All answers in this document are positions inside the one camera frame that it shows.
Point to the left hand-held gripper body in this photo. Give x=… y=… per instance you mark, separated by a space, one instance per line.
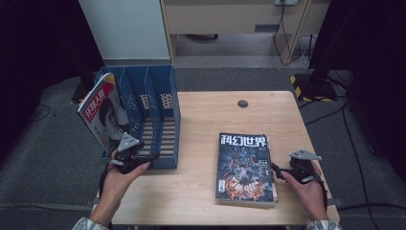
x=129 y=158

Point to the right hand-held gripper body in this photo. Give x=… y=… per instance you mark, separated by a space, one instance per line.
x=300 y=171

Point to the blue plastic file rack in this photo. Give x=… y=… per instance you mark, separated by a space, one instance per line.
x=159 y=127

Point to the dark blue illustrated magazine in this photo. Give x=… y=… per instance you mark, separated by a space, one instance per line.
x=245 y=169

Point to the magazine with portrait cover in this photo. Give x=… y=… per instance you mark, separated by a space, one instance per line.
x=102 y=115

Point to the person's right hand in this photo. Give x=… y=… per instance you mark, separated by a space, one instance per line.
x=312 y=198

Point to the person's left hand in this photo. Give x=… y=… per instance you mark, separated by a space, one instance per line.
x=113 y=188

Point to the grey round table grommet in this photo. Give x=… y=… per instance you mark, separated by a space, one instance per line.
x=243 y=103

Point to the dark stand base with tape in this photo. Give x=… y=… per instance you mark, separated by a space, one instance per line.
x=81 y=92

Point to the black stand base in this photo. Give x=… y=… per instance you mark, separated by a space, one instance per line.
x=316 y=89

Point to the yellow black hazard tape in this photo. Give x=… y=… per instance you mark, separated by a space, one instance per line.
x=293 y=80

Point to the white cabinet panel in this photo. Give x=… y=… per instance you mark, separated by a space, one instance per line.
x=127 y=28

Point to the black curtain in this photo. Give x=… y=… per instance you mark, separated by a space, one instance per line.
x=32 y=48
x=383 y=64

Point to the light wooden desk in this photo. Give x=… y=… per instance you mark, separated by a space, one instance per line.
x=223 y=16

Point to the white power strip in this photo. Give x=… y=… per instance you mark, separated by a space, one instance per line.
x=286 y=2

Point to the grey table bracket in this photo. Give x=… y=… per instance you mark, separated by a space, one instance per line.
x=335 y=202

